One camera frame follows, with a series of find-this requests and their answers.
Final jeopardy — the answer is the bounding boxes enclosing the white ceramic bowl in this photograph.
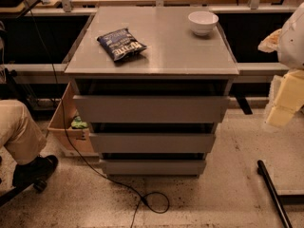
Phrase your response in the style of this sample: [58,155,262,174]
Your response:
[188,11,219,36]

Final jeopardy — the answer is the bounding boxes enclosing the black floor cable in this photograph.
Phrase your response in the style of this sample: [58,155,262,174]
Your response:
[15,0,171,228]

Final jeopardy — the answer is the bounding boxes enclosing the grey top drawer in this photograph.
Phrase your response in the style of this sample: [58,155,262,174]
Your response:
[73,95,229,124]

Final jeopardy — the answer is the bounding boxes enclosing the grey bottom drawer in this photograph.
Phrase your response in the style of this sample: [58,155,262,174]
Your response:
[100,160,206,176]

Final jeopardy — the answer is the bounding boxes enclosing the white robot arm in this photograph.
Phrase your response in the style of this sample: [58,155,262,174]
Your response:
[257,3,304,128]

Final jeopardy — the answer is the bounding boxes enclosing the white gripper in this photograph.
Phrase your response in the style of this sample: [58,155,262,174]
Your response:
[257,29,304,127]

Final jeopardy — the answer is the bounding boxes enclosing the blue chip bag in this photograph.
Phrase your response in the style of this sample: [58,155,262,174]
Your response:
[97,28,147,62]

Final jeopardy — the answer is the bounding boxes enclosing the person leg beige trousers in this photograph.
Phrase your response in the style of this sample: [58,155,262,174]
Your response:
[0,100,47,165]

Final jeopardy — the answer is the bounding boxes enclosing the grey drawer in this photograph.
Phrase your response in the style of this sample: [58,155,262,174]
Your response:
[73,95,229,124]
[100,160,206,176]
[89,133,216,153]

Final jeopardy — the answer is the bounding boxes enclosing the black shoe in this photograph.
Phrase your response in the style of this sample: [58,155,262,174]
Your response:
[12,155,58,187]

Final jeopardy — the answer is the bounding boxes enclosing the green toy in box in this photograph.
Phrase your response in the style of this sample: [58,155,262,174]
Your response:
[71,116,88,129]

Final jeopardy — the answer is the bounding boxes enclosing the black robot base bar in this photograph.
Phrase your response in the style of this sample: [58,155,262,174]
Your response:
[257,160,304,228]

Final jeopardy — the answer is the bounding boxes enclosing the black office chair base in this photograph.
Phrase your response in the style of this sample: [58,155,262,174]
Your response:
[0,179,48,207]

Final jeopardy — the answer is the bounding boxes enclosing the grey drawer cabinet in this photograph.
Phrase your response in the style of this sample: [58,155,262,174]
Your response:
[64,6,240,178]

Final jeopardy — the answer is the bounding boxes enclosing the cardboard box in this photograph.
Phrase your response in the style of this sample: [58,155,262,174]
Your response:
[47,84,96,157]

